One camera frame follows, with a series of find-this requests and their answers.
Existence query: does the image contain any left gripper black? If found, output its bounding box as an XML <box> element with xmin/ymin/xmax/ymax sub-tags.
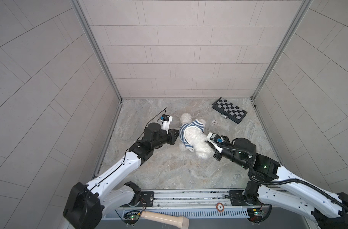
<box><xmin>149</xmin><ymin>129</ymin><xmax>182</xmax><ymax>151</ymax></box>

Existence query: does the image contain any white teddy bear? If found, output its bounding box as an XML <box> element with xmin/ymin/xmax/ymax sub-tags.
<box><xmin>179</xmin><ymin>113</ymin><xmax>214</xmax><ymax>159</ymax></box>

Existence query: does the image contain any blue white striped sweater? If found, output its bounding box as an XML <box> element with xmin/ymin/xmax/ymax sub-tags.
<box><xmin>179</xmin><ymin>119</ymin><xmax>206</xmax><ymax>152</ymax></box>

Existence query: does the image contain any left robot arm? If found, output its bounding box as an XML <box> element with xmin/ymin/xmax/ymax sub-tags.
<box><xmin>63</xmin><ymin>123</ymin><xmax>179</xmax><ymax>229</ymax></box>

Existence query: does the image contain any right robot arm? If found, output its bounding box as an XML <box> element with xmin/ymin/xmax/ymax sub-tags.
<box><xmin>206</xmin><ymin>133</ymin><xmax>348</xmax><ymax>229</ymax></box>

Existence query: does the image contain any black white checkerboard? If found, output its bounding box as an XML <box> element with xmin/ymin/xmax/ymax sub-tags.
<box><xmin>212</xmin><ymin>97</ymin><xmax>248</xmax><ymax>124</ymax></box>

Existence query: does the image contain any red round sticker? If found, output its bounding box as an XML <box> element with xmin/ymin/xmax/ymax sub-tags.
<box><xmin>216</xmin><ymin>203</ymin><xmax>224</xmax><ymax>212</ymax></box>

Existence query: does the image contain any right circuit board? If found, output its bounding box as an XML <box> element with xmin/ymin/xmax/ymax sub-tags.
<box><xmin>247</xmin><ymin>208</ymin><xmax>264</xmax><ymax>222</ymax></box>

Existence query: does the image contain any circuit board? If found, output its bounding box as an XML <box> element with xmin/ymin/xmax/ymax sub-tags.
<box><xmin>247</xmin><ymin>208</ymin><xmax>264</xmax><ymax>222</ymax></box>
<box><xmin>123</xmin><ymin>210</ymin><xmax>141</xmax><ymax>225</ymax></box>

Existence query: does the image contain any left circuit board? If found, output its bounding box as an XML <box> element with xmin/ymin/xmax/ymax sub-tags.
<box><xmin>123</xmin><ymin>210</ymin><xmax>141</xmax><ymax>225</ymax></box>

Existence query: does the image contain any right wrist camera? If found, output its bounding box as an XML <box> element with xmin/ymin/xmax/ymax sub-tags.
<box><xmin>206</xmin><ymin>132</ymin><xmax>229</xmax><ymax>153</ymax></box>

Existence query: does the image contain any aluminium mounting rail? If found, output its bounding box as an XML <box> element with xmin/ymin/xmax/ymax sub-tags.
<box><xmin>72</xmin><ymin>187</ymin><xmax>311</xmax><ymax>212</ymax></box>

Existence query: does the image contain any beige cylindrical handle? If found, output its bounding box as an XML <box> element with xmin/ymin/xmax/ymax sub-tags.
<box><xmin>141</xmin><ymin>211</ymin><xmax>189</xmax><ymax>229</ymax></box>

